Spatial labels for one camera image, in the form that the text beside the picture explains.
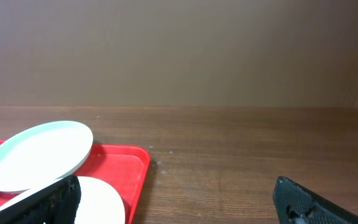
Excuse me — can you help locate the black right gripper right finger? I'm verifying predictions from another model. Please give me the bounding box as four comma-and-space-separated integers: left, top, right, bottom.
273, 176, 358, 224

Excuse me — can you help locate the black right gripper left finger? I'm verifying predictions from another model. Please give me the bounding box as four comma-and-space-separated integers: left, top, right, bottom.
0, 175, 81, 224

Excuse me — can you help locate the white plate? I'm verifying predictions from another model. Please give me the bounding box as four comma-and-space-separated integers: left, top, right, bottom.
0, 176, 126, 223

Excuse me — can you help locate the light blue plate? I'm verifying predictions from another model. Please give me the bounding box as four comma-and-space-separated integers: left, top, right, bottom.
0, 121, 93, 194

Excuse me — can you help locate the red plastic tray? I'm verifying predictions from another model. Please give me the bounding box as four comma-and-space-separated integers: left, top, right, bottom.
0, 140, 150, 224

